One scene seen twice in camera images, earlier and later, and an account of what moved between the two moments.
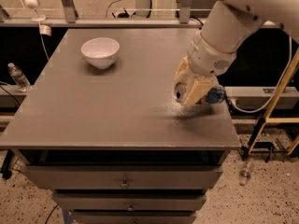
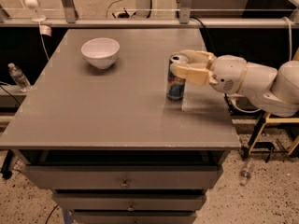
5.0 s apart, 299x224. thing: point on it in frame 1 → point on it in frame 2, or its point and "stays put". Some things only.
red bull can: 214,95 → 176,83
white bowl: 100,51 stays put
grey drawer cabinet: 114,145 stays put
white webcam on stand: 31,0 stays put
